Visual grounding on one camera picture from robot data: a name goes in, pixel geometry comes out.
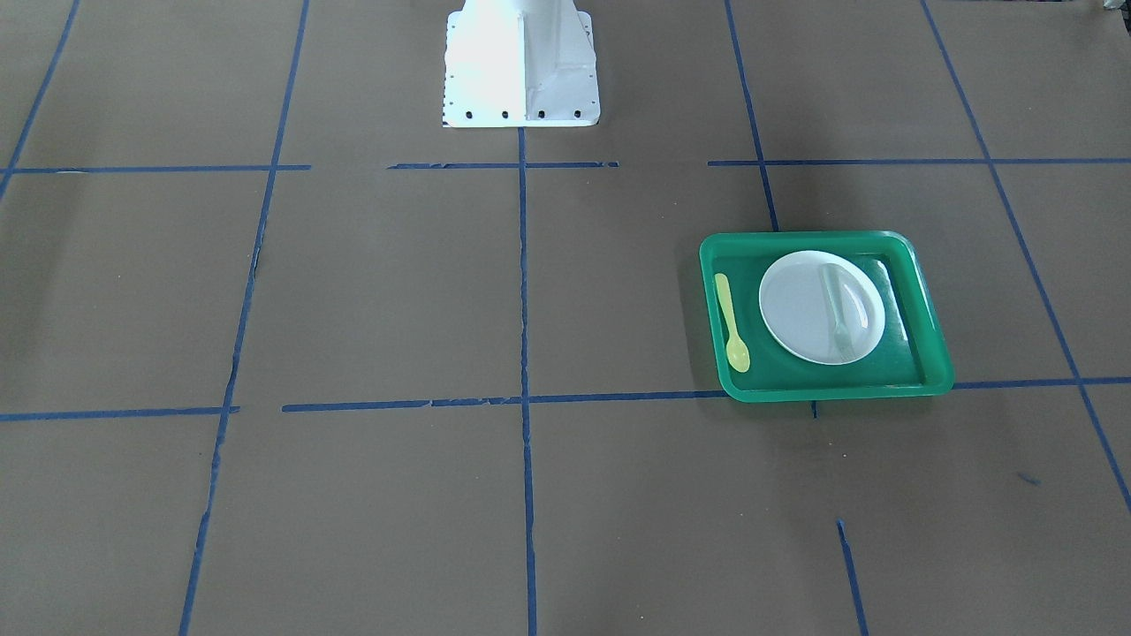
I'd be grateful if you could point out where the pale green plastic fork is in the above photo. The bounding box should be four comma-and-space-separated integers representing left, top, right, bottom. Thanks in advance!
820, 264, 854, 363

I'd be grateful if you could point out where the yellow plastic spoon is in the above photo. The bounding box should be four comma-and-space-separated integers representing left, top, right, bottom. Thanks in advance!
713, 273, 751, 372

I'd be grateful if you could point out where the green plastic tray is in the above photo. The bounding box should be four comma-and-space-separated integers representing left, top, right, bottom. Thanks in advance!
699, 231, 955, 404

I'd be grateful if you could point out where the white round plate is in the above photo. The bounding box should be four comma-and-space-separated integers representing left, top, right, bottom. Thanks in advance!
758, 250, 887, 366

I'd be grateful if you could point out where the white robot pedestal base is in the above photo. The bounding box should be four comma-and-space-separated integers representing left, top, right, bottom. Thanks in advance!
442, 1, 602, 129

